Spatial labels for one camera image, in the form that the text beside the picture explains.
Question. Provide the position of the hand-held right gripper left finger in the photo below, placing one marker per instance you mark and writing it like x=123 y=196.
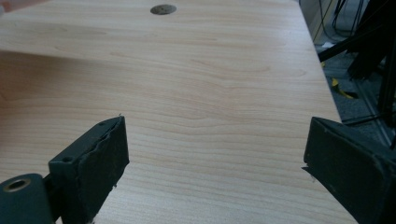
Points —
x=93 y=165

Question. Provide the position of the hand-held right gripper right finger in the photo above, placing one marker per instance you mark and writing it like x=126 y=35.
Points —
x=348 y=174

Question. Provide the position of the black metal stand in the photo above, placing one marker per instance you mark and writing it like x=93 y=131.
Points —
x=370 y=53

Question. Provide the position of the yellow tape scrap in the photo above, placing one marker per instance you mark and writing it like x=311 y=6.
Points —
x=341 y=89

